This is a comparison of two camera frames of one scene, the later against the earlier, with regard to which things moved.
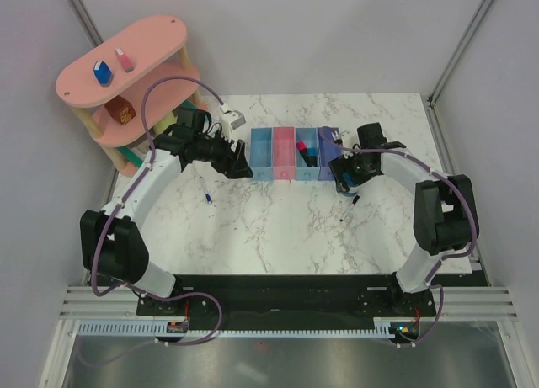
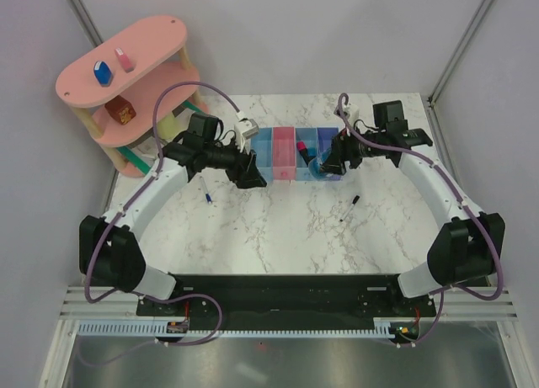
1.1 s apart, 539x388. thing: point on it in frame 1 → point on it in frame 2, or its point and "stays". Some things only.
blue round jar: x=353 y=188 → x=314 y=166
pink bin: x=284 y=152 stays
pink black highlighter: x=301 y=147 stays
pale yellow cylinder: x=163 y=124 stays
